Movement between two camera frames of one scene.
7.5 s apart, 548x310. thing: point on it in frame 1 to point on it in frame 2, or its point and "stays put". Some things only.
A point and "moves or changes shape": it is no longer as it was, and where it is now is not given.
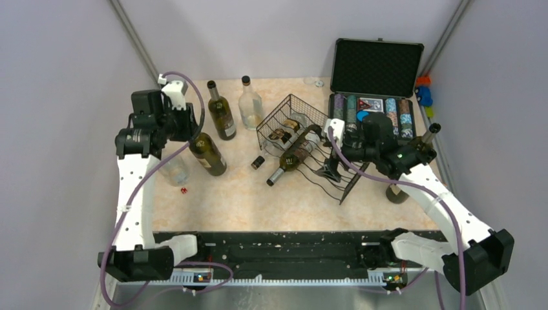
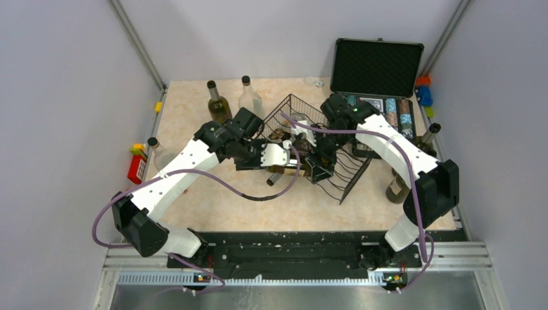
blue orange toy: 423,91 stays put
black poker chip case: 375,76 stays put
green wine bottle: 203,148 moves or changes shape
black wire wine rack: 296,135 stays put
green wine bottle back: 221,114 stays put
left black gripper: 190,126 to 256,164
